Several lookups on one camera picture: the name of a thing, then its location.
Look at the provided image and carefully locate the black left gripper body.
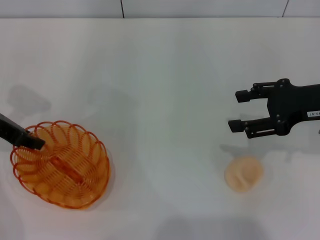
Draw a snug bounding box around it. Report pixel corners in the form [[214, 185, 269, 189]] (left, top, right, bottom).
[[0, 112, 26, 145]]

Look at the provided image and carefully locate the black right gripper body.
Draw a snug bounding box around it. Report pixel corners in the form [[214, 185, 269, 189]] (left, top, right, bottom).
[[266, 78, 320, 136]]

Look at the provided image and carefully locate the orange woven plastic basket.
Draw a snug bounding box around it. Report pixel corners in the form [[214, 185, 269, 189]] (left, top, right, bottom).
[[9, 120, 111, 210]]

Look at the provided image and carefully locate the round beige bread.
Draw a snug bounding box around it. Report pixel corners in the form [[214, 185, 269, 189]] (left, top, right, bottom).
[[224, 155, 265, 193]]

